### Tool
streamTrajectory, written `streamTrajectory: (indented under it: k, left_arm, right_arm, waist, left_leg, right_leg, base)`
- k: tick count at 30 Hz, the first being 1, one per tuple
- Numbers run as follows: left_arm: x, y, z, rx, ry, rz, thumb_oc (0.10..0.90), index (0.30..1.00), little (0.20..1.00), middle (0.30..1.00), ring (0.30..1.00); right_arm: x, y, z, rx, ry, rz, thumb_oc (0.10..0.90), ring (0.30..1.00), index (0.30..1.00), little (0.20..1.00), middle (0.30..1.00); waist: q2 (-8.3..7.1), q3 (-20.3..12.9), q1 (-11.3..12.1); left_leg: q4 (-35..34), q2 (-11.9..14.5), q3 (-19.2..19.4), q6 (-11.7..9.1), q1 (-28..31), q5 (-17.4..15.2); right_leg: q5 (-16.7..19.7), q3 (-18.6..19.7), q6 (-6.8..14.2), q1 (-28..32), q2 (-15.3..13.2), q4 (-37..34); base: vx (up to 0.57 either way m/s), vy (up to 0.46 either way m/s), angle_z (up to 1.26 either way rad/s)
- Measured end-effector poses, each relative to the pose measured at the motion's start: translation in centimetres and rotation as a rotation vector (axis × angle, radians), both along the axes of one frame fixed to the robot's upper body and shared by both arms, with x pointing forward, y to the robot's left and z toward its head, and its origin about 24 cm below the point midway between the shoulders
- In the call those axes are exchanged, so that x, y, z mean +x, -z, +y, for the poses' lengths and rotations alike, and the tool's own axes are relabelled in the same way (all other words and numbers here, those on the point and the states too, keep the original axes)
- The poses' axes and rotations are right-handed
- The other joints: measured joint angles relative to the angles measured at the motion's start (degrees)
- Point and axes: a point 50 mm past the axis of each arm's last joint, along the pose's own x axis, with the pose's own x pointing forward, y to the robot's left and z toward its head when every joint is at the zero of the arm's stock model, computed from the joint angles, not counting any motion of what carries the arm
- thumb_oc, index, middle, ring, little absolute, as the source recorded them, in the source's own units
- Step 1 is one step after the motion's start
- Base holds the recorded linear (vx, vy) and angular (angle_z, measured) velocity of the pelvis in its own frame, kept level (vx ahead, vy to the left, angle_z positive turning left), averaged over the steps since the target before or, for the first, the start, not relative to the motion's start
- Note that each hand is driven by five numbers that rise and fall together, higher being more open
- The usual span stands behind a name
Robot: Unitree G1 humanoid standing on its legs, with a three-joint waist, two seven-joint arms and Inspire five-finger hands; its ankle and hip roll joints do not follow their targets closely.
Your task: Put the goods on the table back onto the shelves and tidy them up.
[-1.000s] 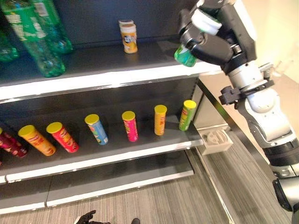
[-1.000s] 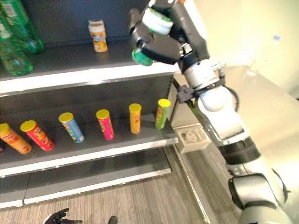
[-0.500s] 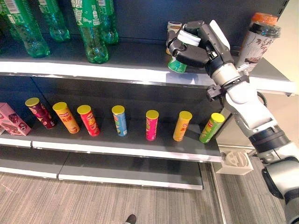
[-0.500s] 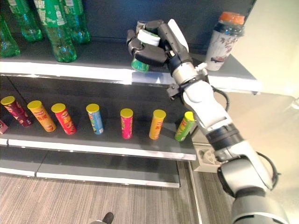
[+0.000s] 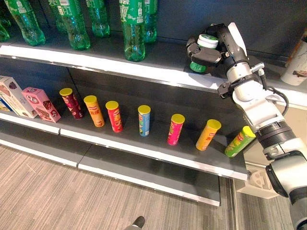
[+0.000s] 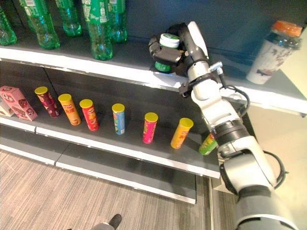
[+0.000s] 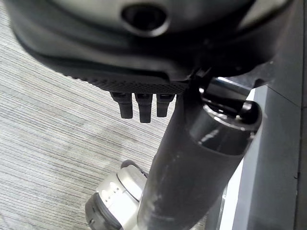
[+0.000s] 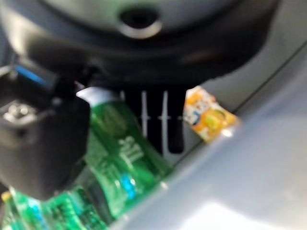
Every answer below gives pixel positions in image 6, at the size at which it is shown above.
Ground blue chips can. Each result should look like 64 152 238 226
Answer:
111 103 126 135

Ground robot dark foot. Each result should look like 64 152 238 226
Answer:
90 213 122 230

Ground pink snack box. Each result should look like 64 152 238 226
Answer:
0 85 38 122

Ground green chips can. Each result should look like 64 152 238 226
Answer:
198 132 218 156

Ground green can with white lid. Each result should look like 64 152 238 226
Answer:
154 34 180 73

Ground white bottle with orange cap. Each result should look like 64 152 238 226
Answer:
246 20 303 85

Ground pink chips can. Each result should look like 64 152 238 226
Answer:
142 112 159 144

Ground dark red chips can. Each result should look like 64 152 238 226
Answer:
34 86 61 118

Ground green plastic soda bottle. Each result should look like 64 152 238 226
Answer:
18 0 60 50
107 0 128 44
0 5 18 46
55 0 83 37
81 0 114 61

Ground dark shelf unit white edges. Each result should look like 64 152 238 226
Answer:
0 0 307 205

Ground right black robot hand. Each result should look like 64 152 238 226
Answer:
148 21 209 78

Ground yellow orange chips can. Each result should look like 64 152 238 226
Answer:
170 117 194 150

